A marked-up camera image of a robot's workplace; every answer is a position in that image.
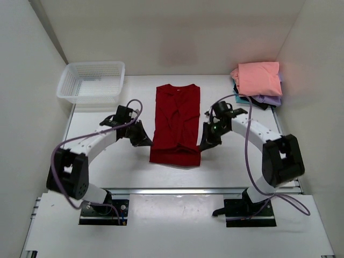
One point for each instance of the lavender folded t shirt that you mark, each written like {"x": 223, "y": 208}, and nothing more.
{"x": 270, "y": 100}

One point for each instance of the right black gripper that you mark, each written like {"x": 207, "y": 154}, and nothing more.
{"x": 207, "y": 140}

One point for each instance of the teal folded t shirt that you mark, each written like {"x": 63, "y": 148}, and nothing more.
{"x": 241, "y": 100}

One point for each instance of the red t shirt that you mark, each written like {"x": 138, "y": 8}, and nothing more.
{"x": 177, "y": 112}

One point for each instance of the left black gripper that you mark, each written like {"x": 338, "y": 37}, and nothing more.
{"x": 142, "y": 140}

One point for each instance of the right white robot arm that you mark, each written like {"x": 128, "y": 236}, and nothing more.
{"x": 282, "y": 160}

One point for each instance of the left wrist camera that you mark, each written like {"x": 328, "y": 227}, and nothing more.
{"x": 122, "y": 116}

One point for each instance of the black folded t shirt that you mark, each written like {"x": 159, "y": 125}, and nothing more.
{"x": 262, "y": 106}

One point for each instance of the pink folded t shirt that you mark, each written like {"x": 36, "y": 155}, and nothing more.
{"x": 258, "y": 78}

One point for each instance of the aluminium frame rail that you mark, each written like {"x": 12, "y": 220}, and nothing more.
{"x": 176, "y": 191}

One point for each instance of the white perforated plastic basket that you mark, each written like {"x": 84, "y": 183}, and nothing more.
{"x": 92, "y": 83}

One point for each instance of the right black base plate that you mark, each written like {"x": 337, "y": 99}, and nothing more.
{"x": 237, "y": 217}

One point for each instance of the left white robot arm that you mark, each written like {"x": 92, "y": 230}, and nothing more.
{"x": 70, "y": 160}

